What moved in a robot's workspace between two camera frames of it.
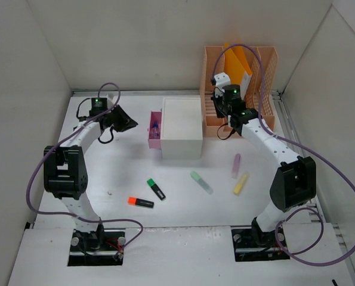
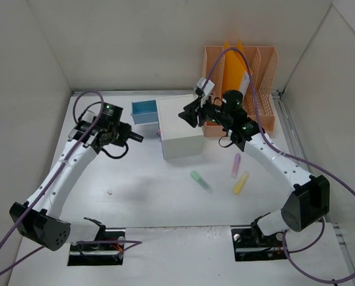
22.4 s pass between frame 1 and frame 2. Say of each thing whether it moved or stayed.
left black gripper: moved
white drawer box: stayed
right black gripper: moved
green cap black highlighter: moved
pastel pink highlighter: stayed
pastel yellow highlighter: stayed
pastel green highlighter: stayed
